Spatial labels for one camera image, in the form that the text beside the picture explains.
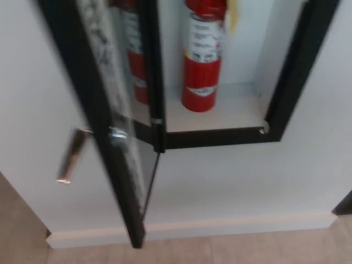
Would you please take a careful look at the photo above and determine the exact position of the yellow paper tag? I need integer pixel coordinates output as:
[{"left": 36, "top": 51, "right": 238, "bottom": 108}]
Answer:
[{"left": 225, "top": 0, "right": 243, "bottom": 35}]

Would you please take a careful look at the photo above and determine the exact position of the black framed glass door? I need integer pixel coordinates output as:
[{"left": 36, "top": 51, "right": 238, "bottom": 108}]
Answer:
[{"left": 331, "top": 189, "right": 352, "bottom": 217}]

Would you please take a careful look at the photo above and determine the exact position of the white baseboard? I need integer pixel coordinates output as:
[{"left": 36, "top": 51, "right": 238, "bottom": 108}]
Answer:
[{"left": 45, "top": 212, "right": 339, "bottom": 250}]

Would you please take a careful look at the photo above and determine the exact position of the black extinguisher cabinet frame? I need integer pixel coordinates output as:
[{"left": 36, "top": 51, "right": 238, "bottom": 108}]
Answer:
[{"left": 161, "top": 0, "right": 343, "bottom": 151}]

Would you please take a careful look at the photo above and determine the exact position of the silver door handle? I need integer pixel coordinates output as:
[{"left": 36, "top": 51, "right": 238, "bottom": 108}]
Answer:
[{"left": 56, "top": 127, "right": 94, "bottom": 184}]

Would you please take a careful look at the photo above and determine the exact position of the black glass cabinet door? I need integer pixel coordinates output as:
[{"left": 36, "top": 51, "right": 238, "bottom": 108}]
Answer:
[{"left": 37, "top": 0, "right": 166, "bottom": 250}]

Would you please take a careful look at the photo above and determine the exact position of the red fire extinguisher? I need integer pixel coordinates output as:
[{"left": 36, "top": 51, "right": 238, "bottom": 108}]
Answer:
[{"left": 180, "top": 0, "right": 227, "bottom": 113}]

